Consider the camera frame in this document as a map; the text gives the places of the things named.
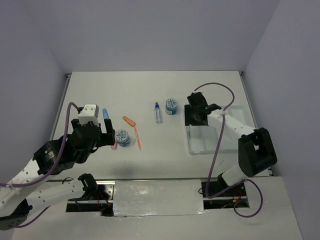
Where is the orange highlighter pen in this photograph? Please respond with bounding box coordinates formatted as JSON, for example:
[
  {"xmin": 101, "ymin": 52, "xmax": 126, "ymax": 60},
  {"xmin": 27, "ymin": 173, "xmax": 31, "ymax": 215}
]
[{"xmin": 133, "ymin": 126, "xmax": 142, "ymax": 151}]

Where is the pink highlighter cap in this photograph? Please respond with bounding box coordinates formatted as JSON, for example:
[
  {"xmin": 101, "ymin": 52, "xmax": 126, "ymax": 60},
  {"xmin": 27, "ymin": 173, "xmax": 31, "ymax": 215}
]
[{"xmin": 111, "ymin": 142, "xmax": 118, "ymax": 150}]

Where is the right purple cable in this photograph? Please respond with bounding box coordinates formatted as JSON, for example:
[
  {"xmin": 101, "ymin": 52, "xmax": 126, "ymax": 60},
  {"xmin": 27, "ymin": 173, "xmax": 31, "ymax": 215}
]
[{"xmin": 193, "ymin": 82, "xmax": 264, "ymax": 218}]

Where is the clear plastic organizer tray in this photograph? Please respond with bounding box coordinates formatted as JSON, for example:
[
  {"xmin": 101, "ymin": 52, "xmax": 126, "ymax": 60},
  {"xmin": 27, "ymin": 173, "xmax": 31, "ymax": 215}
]
[{"xmin": 184, "ymin": 104, "xmax": 257, "ymax": 156}]

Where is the orange highlighter cap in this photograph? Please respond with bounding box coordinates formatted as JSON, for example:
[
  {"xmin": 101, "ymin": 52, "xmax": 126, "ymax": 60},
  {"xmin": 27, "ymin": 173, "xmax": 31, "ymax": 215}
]
[{"xmin": 122, "ymin": 116, "xmax": 136, "ymax": 127}]

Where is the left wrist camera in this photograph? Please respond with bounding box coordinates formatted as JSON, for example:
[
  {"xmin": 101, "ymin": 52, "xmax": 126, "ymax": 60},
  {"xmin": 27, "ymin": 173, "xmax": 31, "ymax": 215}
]
[{"xmin": 78, "ymin": 104, "xmax": 99, "ymax": 127}]

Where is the blue paint jar near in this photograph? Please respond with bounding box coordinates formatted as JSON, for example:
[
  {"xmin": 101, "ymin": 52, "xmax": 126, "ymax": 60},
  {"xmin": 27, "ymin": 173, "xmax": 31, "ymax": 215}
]
[{"xmin": 115, "ymin": 129, "xmax": 130, "ymax": 147}]

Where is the blue paint jar far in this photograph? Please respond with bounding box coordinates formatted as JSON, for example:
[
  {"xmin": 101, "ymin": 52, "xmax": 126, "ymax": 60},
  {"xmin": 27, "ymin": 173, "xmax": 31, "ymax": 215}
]
[{"xmin": 165, "ymin": 98, "xmax": 178, "ymax": 115}]

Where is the blue paint jar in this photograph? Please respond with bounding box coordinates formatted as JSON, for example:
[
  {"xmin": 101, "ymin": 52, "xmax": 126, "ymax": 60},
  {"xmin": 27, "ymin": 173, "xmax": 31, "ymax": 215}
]
[
  {"xmin": 165, "ymin": 98, "xmax": 178, "ymax": 115},
  {"xmin": 115, "ymin": 129, "xmax": 130, "ymax": 147}
]

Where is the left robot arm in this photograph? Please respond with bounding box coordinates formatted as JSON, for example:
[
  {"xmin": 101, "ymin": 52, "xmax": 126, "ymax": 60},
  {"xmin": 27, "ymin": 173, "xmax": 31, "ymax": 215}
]
[{"xmin": 0, "ymin": 118, "xmax": 115, "ymax": 231}]

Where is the blue highlighter cap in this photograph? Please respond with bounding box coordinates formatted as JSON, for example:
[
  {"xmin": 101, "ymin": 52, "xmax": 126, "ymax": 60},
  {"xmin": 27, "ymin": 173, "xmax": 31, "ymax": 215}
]
[{"xmin": 102, "ymin": 108, "xmax": 109, "ymax": 120}]

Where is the clear blue spray bottle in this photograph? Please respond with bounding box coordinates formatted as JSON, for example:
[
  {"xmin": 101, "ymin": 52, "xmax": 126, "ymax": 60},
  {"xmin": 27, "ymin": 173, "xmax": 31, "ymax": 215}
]
[{"xmin": 155, "ymin": 102, "xmax": 163, "ymax": 124}]

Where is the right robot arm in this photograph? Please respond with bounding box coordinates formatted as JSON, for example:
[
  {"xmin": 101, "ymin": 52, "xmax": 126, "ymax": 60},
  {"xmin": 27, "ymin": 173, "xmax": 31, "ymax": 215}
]
[{"xmin": 184, "ymin": 92, "xmax": 278, "ymax": 199}]

